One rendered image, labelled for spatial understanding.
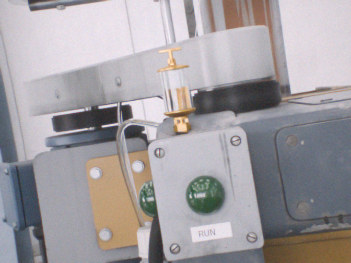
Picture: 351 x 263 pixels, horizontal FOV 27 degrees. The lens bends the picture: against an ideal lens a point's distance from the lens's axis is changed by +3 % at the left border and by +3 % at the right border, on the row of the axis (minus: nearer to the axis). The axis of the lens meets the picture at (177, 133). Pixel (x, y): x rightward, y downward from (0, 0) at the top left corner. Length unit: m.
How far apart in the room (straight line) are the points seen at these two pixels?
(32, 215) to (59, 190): 0.05
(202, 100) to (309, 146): 0.16
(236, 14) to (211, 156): 0.57
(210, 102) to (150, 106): 5.07
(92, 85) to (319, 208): 0.39
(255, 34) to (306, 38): 5.11
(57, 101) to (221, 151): 0.47
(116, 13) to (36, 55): 0.71
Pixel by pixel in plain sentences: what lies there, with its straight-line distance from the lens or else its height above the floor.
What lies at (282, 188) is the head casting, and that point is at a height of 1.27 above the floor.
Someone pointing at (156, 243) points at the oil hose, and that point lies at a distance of 0.61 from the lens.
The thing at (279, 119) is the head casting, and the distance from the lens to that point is 0.59.
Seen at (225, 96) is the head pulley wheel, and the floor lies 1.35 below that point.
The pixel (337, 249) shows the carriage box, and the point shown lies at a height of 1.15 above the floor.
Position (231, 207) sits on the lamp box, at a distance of 0.54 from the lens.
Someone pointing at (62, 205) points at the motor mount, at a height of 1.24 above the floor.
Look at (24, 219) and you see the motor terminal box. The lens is 1.02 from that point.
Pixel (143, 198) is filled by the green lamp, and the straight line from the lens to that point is 0.55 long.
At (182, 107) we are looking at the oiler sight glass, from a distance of 0.60.
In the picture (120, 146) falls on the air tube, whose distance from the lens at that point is 0.73.
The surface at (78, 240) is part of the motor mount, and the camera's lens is 1.00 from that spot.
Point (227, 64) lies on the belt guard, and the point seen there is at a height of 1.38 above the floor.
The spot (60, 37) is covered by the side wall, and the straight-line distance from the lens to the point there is 5.88.
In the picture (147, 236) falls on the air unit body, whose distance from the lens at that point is 0.81.
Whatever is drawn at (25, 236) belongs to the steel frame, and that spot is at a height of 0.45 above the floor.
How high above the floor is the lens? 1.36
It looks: 3 degrees down
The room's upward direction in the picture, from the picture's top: 9 degrees counter-clockwise
